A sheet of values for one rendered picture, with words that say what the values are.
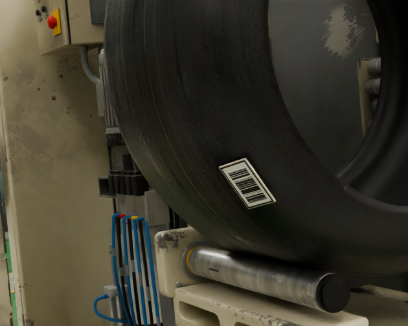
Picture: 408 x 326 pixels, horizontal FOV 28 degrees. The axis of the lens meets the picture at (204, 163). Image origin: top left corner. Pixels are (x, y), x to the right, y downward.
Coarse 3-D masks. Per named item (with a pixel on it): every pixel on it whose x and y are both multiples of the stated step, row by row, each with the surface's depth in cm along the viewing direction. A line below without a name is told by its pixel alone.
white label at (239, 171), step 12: (228, 168) 88; (240, 168) 87; (252, 168) 86; (228, 180) 89; (240, 180) 88; (252, 180) 87; (240, 192) 89; (252, 192) 88; (264, 192) 87; (252, 204) 89; (264, 204) 88
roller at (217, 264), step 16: (192, 256) 120; (208, 256) 116; (224, 256) 113; (240, 256) 110; (192, 272) 121; (208, 272) 115; (224, 272) 111; (240, 272) 107; (256, 272) 103; (272, 272) 100; (288, 272) 98; (304, 272) 95; (320, 272) 94; (256, 288) 104; (272, 288) 100; (288, 288) 97; (304, 288) 94; (320, 288) 91; (336, 288) 92; (304, 304) 95; (320, 304) 91; (336, 304) 92
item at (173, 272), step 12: (180, 228) 123; (192, 228) 123; (156, 240) 121; (168, 240) 120; (180, 240) 121; (192, 240) 122; (204, 240) 123; (156, 252) 122; (168, 252) 120; (180, 252) 121; (168, 264) 120; (180, 264) 121; (168, 276) 120; (180, 276) 121; (192, 276) 122; (168, 288) 120
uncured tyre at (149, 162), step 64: (128, 0) 97; (192, 0) 86; (256, 0) 86; (384, 0) 130; (128, 64) 97; (192, 64) 86; (256, 64) 86; (384, 64) 133; (128, 128) 102; (192, 128) 88; (256, 128) 86; (384, 128) 130; (192, 192) 97; (320, 192) 90; (384, 192) 127; (256, 256) 108; (320, 256) 94; (384, 256) 96
